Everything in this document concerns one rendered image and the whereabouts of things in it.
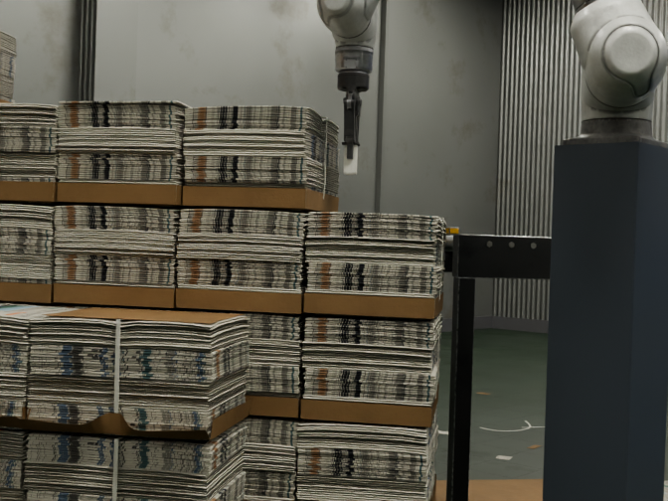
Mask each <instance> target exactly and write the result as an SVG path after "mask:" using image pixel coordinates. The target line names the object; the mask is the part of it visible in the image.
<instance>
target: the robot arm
mask: <svg viewBox="0 0 668 501"><path fill-rule="evenodd" d="M571 1H572V3H573V5H574V8H575V10H576V12H577V14H576V15H575V17H574V19H573V22H572V25H571V34H572V38H573V41H574V43H575V46H576V49H577V52H578V55H579V58H580V61H581V65H582V78H581V110H582V126H581V135H580V136H578V137H573V138H568V139H564V140H563V145H573V144H594V143H614V142H635V141H639V142H643V143H647V144H651V145H655V146H660V147H664V148H668V143H666V142H663V141H660V140H657V139H655V138H653V137H652V111H653V104H654V96H655V91H656V89H657V87H658V86H659V84H660V83H661V81H662V79H663V77H664V74H665V71H666V68H667V63H668V49H667V45H666V42H665V39H664V37H663V35H662V33H661V32H660V31H659V29H658V28H657V27H656V25H655V24H654V22H653V21H652V19H651V17H650V16H649V14H648V12H647V10H646V9H645V7H644V5H643V3H642V2H641V0H571ZM379 2H380V0H317V10H318V13H319V16H320V18H321V20H322V22H323V23H324V25H325V26H326V27H327V28H328V29H329V30H330V31H331V32H332V36H333V38H334V40H335V45H336V51H335V63H336V65H335V71H336V72H337V73H339V75H338V81H337V88H338V89H339V90H341V91H346V97H344V98H343V103H344V141H345V142H342V145H344V175H357V158H358V146H360V145H361V144H359V128H360V116H361V109H362V108H361V106H362V100H361V98H360V96H359V92H361V91H362V92H364V91H367V90H368V89H369V80H370V77H369V75H368V74H370V73H371V72H372V71H373V55H374V44H375V41H376V38H377V30H378V4H379Z"/></svg>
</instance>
